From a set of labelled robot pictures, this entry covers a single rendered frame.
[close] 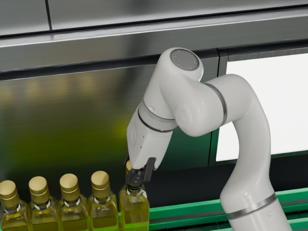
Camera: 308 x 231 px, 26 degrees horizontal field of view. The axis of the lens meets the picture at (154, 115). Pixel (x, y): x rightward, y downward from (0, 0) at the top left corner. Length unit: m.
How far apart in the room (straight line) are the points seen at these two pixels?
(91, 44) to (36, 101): 0.17
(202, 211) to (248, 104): 0.46
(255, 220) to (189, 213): 0.47
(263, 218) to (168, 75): 0.26
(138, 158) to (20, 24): 0.31
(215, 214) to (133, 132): 0.39
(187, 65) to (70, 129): 0.36
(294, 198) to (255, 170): 0.49
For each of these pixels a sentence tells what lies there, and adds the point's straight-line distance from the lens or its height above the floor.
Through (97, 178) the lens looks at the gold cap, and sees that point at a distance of 1.26.
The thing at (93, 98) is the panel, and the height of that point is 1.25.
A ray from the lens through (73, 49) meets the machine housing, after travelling 1.19.
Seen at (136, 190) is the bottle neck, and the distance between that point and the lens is 1.30.
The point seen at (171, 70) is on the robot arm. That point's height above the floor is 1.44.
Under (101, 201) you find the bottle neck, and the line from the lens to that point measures 1.30.
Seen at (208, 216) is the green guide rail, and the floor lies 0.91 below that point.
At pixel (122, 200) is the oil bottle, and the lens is 1.32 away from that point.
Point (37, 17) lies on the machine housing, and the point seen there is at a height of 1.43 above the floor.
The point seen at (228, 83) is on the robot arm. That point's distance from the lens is 1.05.
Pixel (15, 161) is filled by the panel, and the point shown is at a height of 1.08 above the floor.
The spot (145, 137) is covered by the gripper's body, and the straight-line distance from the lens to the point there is 1.13.
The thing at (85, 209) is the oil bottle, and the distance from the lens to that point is 1.32.
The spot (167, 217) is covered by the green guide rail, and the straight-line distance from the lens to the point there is 1.47.
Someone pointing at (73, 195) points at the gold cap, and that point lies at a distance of 1.27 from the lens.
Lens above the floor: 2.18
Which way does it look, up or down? 49 degrees down
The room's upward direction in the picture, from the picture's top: straight up
